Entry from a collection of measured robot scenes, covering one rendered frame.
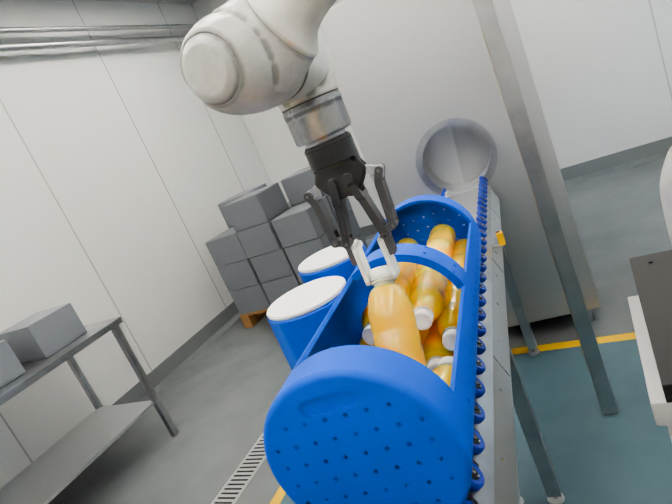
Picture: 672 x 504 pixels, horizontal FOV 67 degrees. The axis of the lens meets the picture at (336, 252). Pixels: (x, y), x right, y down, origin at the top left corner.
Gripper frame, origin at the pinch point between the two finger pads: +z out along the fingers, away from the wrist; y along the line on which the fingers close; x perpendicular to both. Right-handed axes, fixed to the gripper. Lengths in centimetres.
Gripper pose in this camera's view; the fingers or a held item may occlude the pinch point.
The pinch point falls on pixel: (375, 259)
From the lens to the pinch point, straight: 80.6
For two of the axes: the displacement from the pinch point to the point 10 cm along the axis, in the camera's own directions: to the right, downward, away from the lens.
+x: -2.7, 3.6, -8.9
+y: -8.8, 2.8, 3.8
